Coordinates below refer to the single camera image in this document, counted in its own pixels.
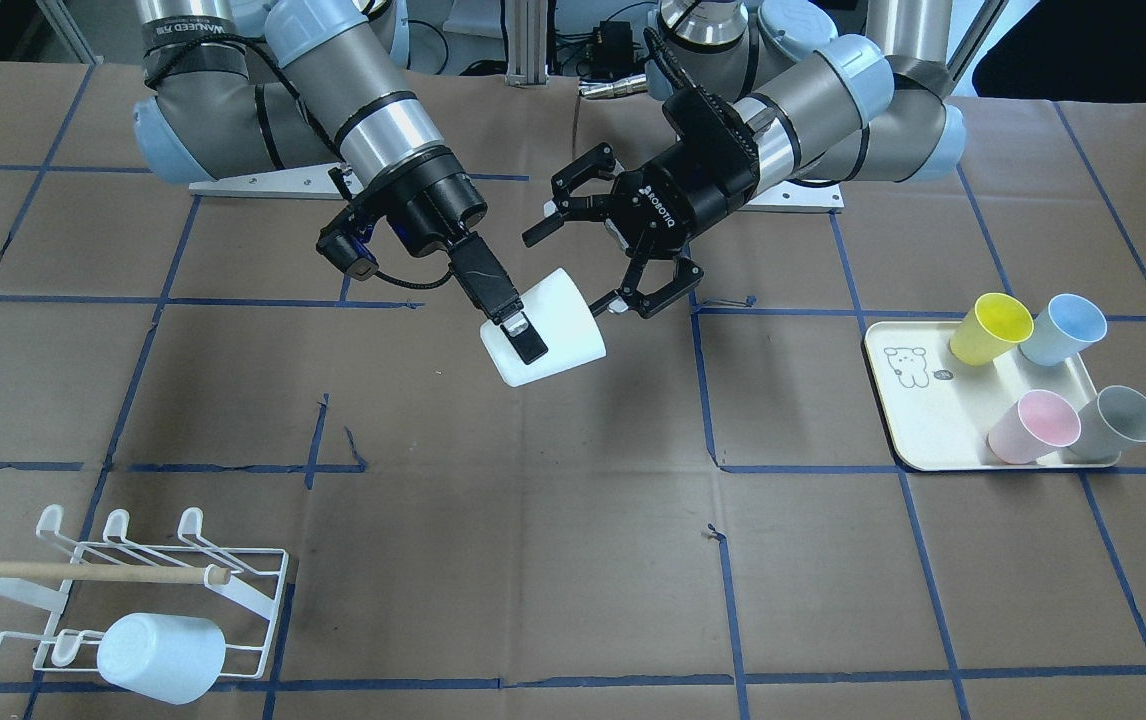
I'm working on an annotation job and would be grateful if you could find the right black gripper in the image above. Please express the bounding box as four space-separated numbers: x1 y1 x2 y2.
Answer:
358 144 547 363

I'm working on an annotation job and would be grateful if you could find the pale green plastic cup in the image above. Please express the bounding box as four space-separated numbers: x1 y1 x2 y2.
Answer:
480 268 609 388

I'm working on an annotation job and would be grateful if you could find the light blue plastic cup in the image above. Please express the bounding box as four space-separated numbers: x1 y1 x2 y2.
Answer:
96 612 226 705

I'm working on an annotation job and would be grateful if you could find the pink plastic cup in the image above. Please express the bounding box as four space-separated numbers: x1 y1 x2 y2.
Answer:
986 389 1082 464

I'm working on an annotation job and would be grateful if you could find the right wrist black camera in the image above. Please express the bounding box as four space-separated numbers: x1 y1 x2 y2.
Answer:
316 206 380 281

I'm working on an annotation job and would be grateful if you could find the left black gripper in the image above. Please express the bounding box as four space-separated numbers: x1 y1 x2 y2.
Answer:
521 141 760 319

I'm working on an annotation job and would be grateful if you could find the aluminium frame post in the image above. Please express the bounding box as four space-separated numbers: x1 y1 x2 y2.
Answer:
500 0 555 87

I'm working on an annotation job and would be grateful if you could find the yellow plastic cup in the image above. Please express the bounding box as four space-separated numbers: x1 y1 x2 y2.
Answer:
948 292 1034 366

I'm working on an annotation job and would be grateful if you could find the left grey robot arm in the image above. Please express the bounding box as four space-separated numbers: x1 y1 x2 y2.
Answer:
523 1 970 318

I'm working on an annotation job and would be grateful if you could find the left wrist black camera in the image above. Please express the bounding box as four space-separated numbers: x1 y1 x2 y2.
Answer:
664 86 760 182

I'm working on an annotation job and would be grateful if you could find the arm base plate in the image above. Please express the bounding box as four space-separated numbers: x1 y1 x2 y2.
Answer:
739 181 846 214
186 163 343 199

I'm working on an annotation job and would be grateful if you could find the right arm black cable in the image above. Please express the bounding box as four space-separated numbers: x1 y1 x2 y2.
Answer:
372 263 460 294

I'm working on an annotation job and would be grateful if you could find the grey plastic cup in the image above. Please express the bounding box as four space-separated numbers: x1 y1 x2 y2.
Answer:
1068 386 1146 462

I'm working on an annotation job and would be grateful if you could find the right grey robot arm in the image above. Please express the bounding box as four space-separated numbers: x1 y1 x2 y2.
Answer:
134 1 547 363

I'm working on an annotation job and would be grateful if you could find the cream plastic tray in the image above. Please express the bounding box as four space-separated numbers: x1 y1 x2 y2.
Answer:
864 320 1098 471

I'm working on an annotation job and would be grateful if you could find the wrist black camera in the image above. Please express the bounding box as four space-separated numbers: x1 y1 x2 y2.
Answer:
664 86 760 182
316 206 380 281

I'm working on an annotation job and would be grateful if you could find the white wire cup rack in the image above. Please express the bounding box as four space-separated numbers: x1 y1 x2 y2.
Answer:
0 504 290 691

